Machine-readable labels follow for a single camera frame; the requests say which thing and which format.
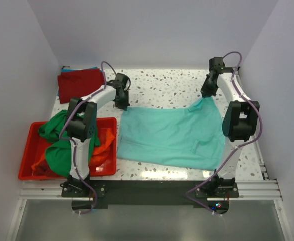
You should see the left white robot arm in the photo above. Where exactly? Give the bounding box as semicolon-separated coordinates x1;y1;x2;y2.
61;73;131;197

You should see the green t shirt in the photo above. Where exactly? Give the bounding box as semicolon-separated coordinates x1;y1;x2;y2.
38;110;101;178

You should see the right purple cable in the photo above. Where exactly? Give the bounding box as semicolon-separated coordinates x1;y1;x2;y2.
186;51;264;215

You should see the purple cable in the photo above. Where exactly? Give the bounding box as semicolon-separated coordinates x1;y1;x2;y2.
58;61;117;215
186;51;264;215

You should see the folded dark red t shirt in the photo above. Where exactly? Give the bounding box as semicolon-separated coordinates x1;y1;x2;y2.
57;69;104;104

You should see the red plastic bin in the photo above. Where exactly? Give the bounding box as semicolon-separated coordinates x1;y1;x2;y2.
18;121;117;180

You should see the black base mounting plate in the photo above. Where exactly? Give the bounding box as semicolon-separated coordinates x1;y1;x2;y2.
60;179;239;212

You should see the orange t shirt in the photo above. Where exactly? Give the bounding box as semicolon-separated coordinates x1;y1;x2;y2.
32;128;115;177

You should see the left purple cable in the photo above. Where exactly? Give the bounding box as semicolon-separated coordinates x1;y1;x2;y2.
58;61;117;215

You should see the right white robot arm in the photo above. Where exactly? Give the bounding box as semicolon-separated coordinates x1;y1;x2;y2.
199;57;260;197

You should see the teal t shirt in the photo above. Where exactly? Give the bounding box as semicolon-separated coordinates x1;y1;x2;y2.
117;98;225;171

